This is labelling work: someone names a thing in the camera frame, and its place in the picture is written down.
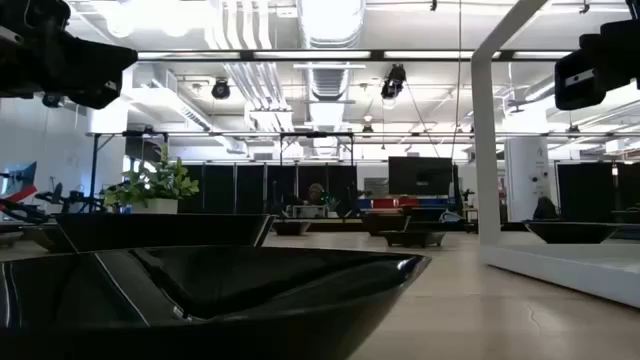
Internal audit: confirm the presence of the red and blue counter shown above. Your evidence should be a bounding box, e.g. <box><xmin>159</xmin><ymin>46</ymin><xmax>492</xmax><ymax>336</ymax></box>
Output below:
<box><xmin>357</xmin><ymin>197</ymin><xmax>454</xmax><ymax>210</ymax></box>

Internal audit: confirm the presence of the person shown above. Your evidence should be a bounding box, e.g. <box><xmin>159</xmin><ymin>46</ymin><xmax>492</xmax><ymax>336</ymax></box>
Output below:
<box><xmin>307</xmin><ymin>182</ymin><xmax>327</xmax><ymax>206</ymax></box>

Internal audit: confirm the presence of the black wall monitor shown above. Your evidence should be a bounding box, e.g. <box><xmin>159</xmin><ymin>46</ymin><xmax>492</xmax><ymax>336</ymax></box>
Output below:
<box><xmin>388</xmin><ymin>156</ymin><xmax>454</xmax><ymax>197</ymax></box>

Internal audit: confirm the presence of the red angled bar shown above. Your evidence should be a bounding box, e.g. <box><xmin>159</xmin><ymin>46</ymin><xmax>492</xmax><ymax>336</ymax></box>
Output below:
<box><xmin>0</xmin><ymin>183</ymin><xmax>40</xmax><ymax>212</ymax></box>

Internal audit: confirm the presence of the thin hanging cable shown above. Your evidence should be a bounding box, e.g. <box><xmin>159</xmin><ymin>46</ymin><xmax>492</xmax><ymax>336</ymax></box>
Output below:
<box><xmin>455</xmin><ymin>0</ymin><xmax>463</xmax><ymax>161</ymax></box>

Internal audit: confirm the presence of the black rounded square plate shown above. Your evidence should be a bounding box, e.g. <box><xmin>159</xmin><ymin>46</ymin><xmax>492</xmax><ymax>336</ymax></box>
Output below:
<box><xmin>522</xmin><ymin>219</ymin><xmax>621</xmax><ymax>245</ymax></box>
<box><xmin>0</xmin><ymin>244</ymin><xmax>432</xmax><ymax>360</ymax></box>
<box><xmin>272</xmin><ymin>219</ymin><xmax>311</xmax><ymax>237</ymax></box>

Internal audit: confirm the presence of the black overhead light bar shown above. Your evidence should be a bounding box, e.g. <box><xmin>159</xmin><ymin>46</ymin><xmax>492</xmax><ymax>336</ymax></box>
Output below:
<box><xmin>135</xmin><ymin>48</ymin><xmax>572</xmax><ymax>63</ymax></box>

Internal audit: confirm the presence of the black partition screen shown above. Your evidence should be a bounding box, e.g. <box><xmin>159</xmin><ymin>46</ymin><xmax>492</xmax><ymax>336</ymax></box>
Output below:
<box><xmin>178</xmin><ymin>163</ymin><xmax>359</xmax><ymax>216</ymax></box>
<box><xmin>556</xmin><ymin>161</ymin><xmax>640</xmax><ymax>224</ymax></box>

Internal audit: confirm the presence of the white perforated metal tray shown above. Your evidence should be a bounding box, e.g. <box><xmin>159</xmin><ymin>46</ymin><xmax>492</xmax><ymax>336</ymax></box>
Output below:
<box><xmin>470</xmin><ymin>0</ymin><xmax>640</xmax><ymax>309</ymax></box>

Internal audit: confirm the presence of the black metal gantry frame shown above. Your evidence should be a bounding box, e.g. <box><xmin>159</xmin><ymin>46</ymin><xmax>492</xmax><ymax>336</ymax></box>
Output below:
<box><xmin>85</xmin><ymin>128</ymin><xmax>357</xmax><ymax>215</ymax></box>

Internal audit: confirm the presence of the white ceiling pipe bundle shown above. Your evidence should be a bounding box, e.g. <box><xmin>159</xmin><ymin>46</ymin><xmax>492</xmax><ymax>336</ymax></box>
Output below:
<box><xmin>205</xmin><ymin>0</ymin><xmax>297</xmax><ymax>134</ymax></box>

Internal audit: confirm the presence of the white round column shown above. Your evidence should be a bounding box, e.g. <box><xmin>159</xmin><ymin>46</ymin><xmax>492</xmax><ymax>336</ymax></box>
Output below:
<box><xmin>503</xmin><ymin>135</ymin><xmax>552</xmax><ymax>223</ymax></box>

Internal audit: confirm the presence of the black right gripper stalk block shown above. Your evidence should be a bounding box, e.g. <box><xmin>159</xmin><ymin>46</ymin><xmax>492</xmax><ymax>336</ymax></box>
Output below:
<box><xmin>553</xmin><ymin>47</ymin><xmax>607</xmax><ymax>112</ymax></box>

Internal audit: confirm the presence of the silver slanted ceiling duct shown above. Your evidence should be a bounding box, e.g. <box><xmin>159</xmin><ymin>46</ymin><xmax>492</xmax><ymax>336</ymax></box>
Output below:
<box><xmin>504</xmin><ymin>74</ymin><xmax>557</xmax><ymax>114</ymax></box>

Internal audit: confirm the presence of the black wavy square plate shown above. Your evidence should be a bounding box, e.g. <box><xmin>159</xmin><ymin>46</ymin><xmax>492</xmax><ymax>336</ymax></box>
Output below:
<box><xmin>359</xmin><ymin>213</ymin><xmax>411</xmax><ymax>237</ymax></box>
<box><xmin>53</xmin><ymin>213</ymin><xmax>277</xmax><ymax>253</ymax></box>

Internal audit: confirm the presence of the silver round ceiling duct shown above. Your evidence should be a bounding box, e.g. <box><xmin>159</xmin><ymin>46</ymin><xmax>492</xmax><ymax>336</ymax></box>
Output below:
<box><xmin>297</xmin><ymin>0</ymin><xmax>367</xmax><ymax>161</ymax></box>

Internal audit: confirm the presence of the green plant in white pot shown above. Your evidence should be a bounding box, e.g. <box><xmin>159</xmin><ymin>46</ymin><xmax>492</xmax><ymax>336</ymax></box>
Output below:
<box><xmin>102</xmin><ymin>143</ymin><xmax>201</xmax><ymax>216</ymax></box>

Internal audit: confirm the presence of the black office chair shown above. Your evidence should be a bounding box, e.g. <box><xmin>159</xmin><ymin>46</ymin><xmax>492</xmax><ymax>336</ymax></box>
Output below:
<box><xmin>532</xmin><ymin>195</ymin><xmax>560</xmax><ymax>222</ymax></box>

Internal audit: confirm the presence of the white rectangular ceiling duct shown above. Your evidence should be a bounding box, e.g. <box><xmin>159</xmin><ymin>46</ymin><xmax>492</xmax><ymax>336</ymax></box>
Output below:
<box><xmin>122</xmin><ymin>64</ymin><xmax>247</xmax><ymax>155</ymax></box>

